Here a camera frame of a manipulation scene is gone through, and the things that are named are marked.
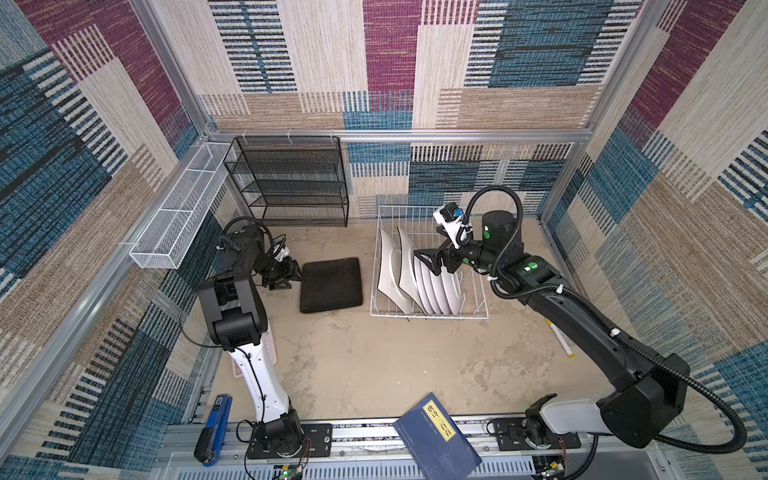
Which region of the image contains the aluminium front rail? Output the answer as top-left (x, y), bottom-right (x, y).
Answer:
top-left (150, 415), bottom-right (684, 479)

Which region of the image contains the black mesh shelf rack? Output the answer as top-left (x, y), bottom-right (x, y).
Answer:
top-left (224, 136), bottom-right (350, 227)

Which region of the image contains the pink white calculator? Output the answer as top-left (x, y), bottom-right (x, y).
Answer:
top-left (231, 330), bottom-right (278, 379)

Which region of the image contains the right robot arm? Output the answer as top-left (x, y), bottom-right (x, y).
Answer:
top-left (415, 203), bottom-right (690, 448)

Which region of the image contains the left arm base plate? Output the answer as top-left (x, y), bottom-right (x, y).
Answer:
top-left (245, 423), bottom-right (333, 460)

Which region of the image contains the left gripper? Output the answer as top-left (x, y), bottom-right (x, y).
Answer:
top-left (254, 256), bottom-right (304, 290)

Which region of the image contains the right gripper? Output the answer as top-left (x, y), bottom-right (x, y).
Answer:
top-left (413, 226), bottom-right (501, 277)

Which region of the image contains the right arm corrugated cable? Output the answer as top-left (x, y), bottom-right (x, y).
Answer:
top-left (464, 184), bottom-right (749, 455)

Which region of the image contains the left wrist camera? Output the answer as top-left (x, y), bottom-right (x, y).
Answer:
top-left (272, 237), bottom-right (290, 262)

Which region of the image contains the white marker yellow cap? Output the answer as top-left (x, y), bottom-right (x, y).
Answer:
top-left (547, 321), bottom-right (574, 358)

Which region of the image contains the blue book yellow label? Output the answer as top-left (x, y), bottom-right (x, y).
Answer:
top-left (394, 392), bottom-right (482, 480)

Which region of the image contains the white round plate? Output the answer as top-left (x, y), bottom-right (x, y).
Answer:
top-left (427, 271), bottom-right (451, 315)
top-left (440, 267), bottom-right (463, 315)
top-left (413, 259), bottom-right (434, 315)
top-left (421, 264), bottom-right (442, 315)

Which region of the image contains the blue stapler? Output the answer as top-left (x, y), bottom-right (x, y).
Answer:
top-left (193, 394), bottom-right (233, 467)

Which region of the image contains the white wire dish rack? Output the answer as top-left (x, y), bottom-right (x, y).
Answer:
top-left (369, 205), bottom-right (490, 320)

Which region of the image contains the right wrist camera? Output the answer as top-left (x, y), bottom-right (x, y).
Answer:
top-left (433, 202), bottom-right (472, 248)

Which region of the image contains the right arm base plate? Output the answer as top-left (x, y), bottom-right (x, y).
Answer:
top-left (486, 417), bottom-right (582, 451)

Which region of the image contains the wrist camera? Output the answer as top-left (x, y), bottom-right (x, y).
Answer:
top-left (433, 202), bottom-right (472, 248)
top-left (272, 237), bottom-right (290, 262)

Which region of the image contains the white square plate black rim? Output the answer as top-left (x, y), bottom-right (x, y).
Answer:
top-left (377, 230), bottom-right (414, 315)

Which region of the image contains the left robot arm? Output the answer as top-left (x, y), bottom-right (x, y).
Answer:
top-left (196, 216), bottom-right (305, 457)

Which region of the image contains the white mesh wall basket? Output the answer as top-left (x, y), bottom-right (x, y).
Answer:
top-left (129, 142), bottom-right (230, 270)

